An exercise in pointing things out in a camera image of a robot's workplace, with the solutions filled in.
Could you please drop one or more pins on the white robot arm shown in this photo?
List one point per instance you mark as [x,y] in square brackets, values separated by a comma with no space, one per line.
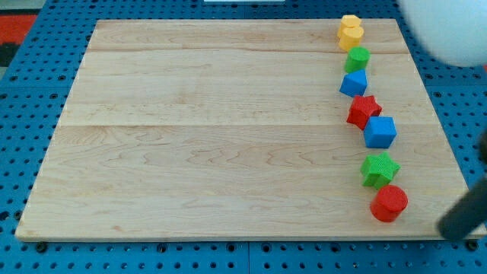
[452,31]

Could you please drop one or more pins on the light wooden board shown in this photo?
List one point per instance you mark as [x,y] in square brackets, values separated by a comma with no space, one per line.
[234,130]

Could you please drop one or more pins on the red star block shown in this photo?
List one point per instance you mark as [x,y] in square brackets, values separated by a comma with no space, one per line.
[362,109]

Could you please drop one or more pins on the green star block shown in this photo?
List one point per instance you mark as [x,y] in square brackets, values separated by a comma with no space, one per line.
[378,170]

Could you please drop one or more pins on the blue triangle block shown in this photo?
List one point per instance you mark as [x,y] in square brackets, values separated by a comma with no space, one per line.
[354,83]

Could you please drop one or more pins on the blue cube block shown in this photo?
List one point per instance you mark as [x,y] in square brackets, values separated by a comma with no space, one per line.
[380,132]

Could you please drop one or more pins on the green cylinder block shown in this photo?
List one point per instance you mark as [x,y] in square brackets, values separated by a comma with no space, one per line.
[357,59]

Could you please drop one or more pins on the yellow cylinder block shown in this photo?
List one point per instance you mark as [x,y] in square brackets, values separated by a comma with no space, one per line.
[350,37]

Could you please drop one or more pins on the yellow hexagon block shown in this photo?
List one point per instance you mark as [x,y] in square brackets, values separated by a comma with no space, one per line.
[348,21]

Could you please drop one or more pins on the red cylinder block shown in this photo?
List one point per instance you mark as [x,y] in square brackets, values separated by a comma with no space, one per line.
[389,203]

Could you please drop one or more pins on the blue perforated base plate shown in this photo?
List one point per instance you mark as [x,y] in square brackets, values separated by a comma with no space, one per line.
[36,84]

